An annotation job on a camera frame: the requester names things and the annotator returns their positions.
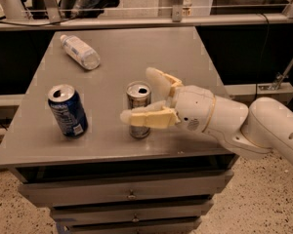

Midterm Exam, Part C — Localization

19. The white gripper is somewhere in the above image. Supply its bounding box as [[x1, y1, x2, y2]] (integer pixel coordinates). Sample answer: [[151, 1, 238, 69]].
[[120, 67, 215, 133]]

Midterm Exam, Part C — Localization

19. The silver redbull can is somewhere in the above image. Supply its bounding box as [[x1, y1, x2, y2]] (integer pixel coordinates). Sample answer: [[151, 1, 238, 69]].
[[126, 81, 151, 138]]

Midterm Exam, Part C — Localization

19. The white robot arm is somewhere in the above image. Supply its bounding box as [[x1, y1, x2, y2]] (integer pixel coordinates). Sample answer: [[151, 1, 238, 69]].
[[120, 67, 293, 166]]

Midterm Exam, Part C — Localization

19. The blue pepsi can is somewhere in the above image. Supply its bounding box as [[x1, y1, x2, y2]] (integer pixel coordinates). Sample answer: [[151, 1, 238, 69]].
[[48, 84, 88, 137]]

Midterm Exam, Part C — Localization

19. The top grey drawer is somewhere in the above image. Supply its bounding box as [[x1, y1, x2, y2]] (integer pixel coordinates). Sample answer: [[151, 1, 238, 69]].
[[19, 170, 233, 207]]

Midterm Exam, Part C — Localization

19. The grey drawer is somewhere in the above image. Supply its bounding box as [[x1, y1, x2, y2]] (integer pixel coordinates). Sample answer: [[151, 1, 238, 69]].
[[51, 198, 213, 226], [19, 170, 233, 207], [57, 217, 201, 234]]

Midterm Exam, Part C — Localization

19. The clear plastic water bottle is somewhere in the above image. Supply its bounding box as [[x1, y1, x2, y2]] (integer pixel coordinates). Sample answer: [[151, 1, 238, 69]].
[[60, 35, 101, 70]]

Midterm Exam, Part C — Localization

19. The grey drawer cabinet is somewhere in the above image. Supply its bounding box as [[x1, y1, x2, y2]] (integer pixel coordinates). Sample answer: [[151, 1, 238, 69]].
[[0, 26, 255, 234]]

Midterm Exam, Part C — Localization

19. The middle grey drawer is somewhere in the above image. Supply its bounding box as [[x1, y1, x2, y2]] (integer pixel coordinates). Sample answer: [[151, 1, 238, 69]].
[[51, 198, 213, 226]]

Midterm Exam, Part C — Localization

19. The bottom grey drawer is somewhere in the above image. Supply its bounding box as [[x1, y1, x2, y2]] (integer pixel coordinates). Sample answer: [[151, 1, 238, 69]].
[[57, 217, 201, 234]]

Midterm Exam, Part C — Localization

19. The person in dark clothes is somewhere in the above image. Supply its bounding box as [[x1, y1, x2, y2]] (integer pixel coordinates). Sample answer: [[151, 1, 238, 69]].
[[59, 0, 120, 19]]

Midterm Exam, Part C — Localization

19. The grey metal rail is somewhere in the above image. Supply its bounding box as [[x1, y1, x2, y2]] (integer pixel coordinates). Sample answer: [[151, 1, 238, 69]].
[[0, 14, 293, 31]]

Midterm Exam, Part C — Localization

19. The grey metal post bracket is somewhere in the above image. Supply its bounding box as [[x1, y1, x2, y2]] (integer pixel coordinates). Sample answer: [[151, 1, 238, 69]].
[[172, 0, 184, 22]]

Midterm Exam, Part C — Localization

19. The black cable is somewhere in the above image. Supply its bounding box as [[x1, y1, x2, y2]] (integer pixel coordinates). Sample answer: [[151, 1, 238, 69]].
[[252, 13, 272, 102]]

